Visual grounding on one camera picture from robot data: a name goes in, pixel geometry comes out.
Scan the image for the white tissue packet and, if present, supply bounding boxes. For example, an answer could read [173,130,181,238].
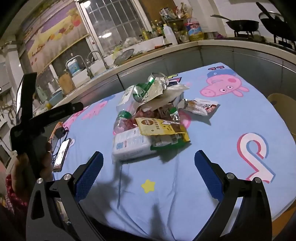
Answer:
[112,128,160,162]

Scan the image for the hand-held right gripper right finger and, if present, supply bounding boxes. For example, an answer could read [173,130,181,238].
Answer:
[194,150,271,241]

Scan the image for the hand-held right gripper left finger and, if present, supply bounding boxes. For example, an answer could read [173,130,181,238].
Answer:
[25,151,104,241]

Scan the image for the yellow snack bag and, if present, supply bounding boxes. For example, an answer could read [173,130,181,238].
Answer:
[135,117,191,143]

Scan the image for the dark spice rack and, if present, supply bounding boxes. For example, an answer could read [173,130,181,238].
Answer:
[165,19,189,42]

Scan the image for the black gas stove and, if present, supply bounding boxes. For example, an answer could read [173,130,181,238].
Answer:
[233,30,296,50]

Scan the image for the black charger with cable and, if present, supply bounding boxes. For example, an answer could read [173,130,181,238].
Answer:
[54,126,70,140]

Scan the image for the pile of food bags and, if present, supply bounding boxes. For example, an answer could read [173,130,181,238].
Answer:
[159,2,193,21]

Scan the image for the blue white container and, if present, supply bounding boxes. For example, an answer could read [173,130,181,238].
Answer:
[67,58,84,76]

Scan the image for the grey kitchen base cabinets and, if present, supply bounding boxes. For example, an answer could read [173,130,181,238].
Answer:
[55,45,296,109]

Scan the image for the translucent white plastic bag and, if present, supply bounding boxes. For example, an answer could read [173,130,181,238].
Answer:
[162,83,190,102]

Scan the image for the fruit wall poster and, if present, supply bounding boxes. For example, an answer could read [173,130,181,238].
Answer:
[23,7,90,67]

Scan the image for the black frying pan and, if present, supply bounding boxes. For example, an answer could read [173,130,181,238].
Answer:
[210,14,260,32]

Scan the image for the white kitchen countertop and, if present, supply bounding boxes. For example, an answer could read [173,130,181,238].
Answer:
[32,38,296,109]

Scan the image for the smartphone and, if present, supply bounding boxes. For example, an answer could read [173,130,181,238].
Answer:
[53,138,72,172]

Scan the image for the clear plastic bag pile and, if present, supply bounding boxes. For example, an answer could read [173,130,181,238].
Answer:
[111,37,144,58]

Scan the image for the black wok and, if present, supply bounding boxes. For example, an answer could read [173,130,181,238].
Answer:
[255,2,296,39]

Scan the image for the blue cartoon pig blanket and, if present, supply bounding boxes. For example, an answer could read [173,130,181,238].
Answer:
[44,62,296,241]

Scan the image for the green edged food package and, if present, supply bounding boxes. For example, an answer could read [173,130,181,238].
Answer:
[150,133,191,150]

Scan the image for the white sink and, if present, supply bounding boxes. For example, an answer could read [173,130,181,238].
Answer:
[70,59,110,85]

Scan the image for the white plastic tray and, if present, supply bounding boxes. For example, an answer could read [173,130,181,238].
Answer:
[129,36,165,51]

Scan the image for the small wooden cutting board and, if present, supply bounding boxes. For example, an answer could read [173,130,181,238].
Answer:
[58,72,77,95]

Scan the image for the long wooden chopping board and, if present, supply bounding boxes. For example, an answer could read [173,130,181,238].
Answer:
[120,45,163,66]

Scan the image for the row of sauce bottles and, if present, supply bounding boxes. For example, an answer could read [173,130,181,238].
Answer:
[141,20,165,40]

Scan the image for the round metal lid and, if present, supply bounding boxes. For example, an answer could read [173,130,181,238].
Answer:
[113,49,135,65]

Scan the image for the large cooking oil bottle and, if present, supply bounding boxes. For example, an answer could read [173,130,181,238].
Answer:
[184,17,205,42]

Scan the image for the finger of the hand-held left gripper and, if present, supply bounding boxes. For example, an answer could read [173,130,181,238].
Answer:
[69,101,84,114]

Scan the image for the blue basin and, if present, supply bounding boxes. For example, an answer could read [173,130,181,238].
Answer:
[47,90,64,106]

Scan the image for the steel faucet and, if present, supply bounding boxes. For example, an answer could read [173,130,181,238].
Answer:
[66,55,93,79]
[87,50,109,70]

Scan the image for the window with metal grille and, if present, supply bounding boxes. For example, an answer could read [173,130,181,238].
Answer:
[76,0,151,54]

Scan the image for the white snack wrapper red print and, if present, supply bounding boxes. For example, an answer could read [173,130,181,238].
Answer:
[177,97,219,116]

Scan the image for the white plastic jug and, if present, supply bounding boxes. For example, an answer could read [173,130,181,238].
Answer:
[163,24,178,45]

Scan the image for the beige plastic bin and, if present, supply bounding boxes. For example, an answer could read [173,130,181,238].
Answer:
[267,93,296,112]

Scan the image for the beige paper sheet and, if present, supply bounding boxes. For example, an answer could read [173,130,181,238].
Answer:
[141,93,183,113]

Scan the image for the person's left hand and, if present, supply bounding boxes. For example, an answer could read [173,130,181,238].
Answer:
[37,141,55,182]

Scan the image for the brown cardboard panel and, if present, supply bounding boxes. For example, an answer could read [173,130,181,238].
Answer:
[139,0,167,22]

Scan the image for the clear plastic bottle green label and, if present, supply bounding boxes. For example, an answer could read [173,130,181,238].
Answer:
[113,110,139,135]
[116,89,139,113]

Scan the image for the white orange power strip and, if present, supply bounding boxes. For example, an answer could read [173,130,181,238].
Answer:
[47,122,64,149]

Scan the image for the person's left forearm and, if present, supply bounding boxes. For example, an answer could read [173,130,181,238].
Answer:
[4,153,29,219]

